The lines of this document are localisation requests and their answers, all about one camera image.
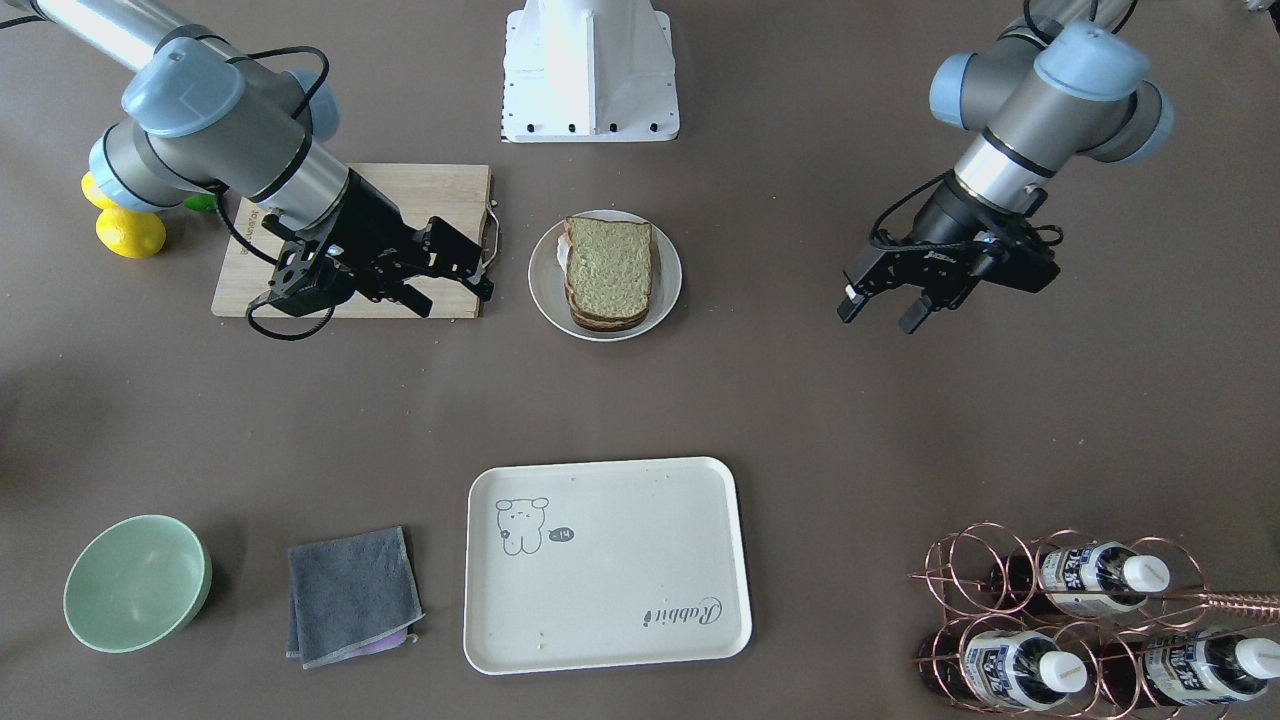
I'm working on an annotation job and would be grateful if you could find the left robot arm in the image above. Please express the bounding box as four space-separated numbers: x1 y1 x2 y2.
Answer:
838 1 1175 334

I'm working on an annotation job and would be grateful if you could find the whole lemon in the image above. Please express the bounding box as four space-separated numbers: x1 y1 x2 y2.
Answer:
79 172 120 211
95 208 166 259

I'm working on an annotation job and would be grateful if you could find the bread slice from board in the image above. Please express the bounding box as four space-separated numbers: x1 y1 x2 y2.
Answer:
564 217 653 316

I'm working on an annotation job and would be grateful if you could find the fried egg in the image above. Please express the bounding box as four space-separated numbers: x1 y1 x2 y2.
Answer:
556 233 571 275

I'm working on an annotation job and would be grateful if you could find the mint green bowl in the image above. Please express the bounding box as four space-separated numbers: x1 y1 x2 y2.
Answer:
63 514 212 653

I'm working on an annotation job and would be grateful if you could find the tea bottle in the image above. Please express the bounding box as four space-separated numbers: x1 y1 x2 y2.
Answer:
1100 628 1279 708
982 541 1172 620
913 614 1091 714

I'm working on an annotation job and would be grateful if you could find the bread slice on plate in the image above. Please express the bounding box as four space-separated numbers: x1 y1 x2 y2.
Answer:
566 291 650 332

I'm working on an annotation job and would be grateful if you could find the copper wire bottle rack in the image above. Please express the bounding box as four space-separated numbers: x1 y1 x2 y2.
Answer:
911 521 1277 719

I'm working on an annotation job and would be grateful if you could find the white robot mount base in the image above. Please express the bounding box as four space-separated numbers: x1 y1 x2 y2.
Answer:
500 1 681 143

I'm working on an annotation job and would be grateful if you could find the green lime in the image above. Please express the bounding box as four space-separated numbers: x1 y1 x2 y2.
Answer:
183 193 218 213

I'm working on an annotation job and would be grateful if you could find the white round plate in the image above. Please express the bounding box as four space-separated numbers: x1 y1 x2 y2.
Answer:
527 222 684 343

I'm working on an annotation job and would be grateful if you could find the wooden cutting board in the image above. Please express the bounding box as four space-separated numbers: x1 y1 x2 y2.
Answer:
211 163 492 320

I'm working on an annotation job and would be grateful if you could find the lower whole lemon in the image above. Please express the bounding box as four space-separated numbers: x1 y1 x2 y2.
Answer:
95 208 166 259

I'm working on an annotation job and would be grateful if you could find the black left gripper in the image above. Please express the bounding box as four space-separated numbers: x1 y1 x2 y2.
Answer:
837 179 1060 334

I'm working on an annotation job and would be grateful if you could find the upper whole lemon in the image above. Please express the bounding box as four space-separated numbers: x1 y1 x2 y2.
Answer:
79 172 120 211

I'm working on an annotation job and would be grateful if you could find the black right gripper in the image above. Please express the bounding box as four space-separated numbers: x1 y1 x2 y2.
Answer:
262 170 494 318

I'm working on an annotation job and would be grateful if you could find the cream rabbit serving tray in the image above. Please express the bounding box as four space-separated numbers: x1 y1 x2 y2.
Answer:
463 456 753 676

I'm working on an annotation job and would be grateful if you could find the tea bottle front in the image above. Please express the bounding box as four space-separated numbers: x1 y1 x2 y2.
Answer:
982 541 1172 620

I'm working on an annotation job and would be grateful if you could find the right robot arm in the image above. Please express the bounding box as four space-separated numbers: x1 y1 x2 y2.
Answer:
19 1 493 316

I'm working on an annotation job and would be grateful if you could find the tea bottle back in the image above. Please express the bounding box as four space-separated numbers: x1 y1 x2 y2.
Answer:
1100 628 1279 708

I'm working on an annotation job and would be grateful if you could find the grey folded cloth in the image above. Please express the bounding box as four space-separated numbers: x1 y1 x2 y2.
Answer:
285 527 425 669

